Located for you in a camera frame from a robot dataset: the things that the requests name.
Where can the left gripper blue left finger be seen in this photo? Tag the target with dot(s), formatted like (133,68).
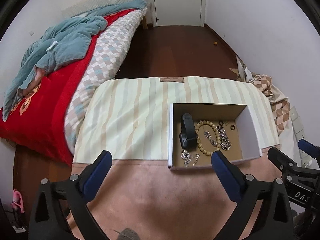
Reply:
(93,175)

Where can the pink slipper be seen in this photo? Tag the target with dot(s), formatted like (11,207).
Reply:
(17,201)

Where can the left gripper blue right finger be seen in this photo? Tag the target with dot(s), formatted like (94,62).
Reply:
(229,175)

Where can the red blanket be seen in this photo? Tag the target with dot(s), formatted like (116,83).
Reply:
(37,121)

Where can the teal blanket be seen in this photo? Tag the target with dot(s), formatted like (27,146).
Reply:
(59,46)

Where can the white power strip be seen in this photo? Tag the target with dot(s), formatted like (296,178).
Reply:
(298,129)

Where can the checkered quilt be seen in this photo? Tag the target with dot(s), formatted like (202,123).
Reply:
(109,53)

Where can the white cardboard box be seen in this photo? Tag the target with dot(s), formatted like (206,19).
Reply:
(228,128)

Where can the black smart band watch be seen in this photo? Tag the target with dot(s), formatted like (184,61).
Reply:
(187,136)

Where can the white door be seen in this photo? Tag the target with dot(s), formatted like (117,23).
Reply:
(178,12)

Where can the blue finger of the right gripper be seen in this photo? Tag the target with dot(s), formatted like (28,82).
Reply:
(309,148)
(281,161)

